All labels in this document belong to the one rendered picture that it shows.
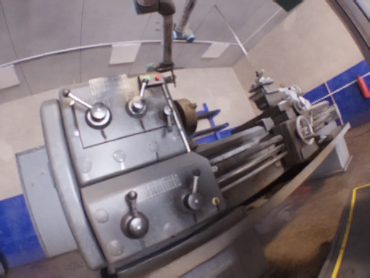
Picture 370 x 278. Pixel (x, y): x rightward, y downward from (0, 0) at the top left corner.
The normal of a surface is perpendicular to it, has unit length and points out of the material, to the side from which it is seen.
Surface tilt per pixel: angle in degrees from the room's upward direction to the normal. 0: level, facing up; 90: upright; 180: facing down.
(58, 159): 90
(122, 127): 90
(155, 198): 90
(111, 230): 90
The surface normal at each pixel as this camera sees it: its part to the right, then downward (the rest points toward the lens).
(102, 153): 0.43, -0.30
